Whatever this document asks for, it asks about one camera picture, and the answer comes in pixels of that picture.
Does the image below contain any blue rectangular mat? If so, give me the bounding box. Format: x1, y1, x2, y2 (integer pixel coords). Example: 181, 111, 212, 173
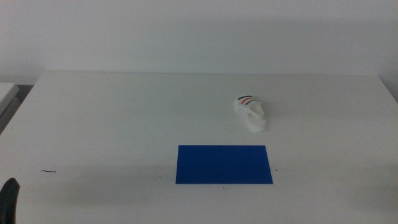
175, 144, 274, 185

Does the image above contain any grey side table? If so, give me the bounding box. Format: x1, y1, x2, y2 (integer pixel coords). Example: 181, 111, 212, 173
0, 82, 20, 134

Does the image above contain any white shoe with striped strap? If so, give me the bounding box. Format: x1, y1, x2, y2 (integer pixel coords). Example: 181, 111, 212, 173
233, 95, 267, 134

